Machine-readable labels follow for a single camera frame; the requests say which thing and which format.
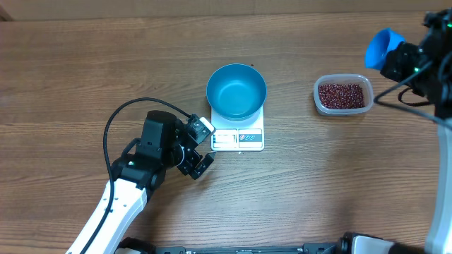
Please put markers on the white digital kitchen scale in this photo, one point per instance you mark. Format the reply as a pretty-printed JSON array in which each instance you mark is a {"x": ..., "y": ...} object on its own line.
[{"x": 246, "y": 135}]

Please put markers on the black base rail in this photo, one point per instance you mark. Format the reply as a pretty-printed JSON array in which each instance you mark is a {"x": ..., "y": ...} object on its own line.
[{"x": 243, "y": 249}]

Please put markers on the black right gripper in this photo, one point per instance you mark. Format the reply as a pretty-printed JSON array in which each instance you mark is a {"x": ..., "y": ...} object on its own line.
[{"x": 400, "y": 56}]

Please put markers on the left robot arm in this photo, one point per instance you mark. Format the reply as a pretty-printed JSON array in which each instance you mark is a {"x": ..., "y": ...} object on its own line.
[{"x": 165, "y": 142}]

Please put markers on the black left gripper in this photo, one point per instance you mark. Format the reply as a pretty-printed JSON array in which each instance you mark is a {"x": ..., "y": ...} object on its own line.
[{"x": 193, "y": 157}]

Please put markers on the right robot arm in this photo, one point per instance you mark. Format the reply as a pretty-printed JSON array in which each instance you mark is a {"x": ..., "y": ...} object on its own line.
[{"x": 426, "y": 69}]

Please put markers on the teal round bowl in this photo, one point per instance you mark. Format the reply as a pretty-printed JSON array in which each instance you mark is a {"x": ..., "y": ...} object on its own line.
[{"x": 236, "y": 91}]

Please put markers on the clear plastic food container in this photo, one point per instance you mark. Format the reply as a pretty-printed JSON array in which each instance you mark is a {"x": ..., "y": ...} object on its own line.
[{"x": 342, "y": 79}]

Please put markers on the blue plastic measuring scoop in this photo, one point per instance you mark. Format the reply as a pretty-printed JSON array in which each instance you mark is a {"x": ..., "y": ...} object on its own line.
[{"x": 383, "y": 42}]

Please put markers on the red adzuki beans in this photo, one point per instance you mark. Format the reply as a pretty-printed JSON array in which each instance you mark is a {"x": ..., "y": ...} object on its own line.
[{"x": 341, "y": 96}]

